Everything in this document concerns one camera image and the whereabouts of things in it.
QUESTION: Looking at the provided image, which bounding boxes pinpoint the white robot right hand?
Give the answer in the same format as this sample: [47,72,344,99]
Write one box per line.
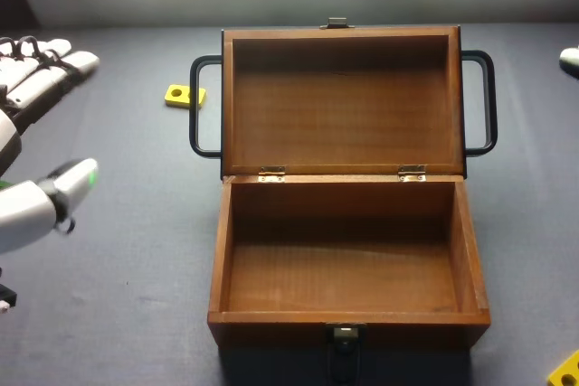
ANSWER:
[0,35,100,257]

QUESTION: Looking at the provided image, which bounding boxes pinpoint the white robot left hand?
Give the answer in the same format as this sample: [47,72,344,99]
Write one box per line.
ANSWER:
[559,45,579,80]

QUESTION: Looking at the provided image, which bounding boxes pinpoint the grey table cloth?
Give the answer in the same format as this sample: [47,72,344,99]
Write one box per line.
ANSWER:
[0,23,579,386]

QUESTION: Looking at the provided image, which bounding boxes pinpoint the yellow holed toy block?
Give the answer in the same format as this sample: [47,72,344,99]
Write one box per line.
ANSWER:
[164,83,207,109]
[546,349,579,386]

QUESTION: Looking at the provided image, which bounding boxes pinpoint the brown wooden box with handles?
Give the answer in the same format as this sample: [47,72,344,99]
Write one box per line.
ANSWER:
[188,17,498,386]

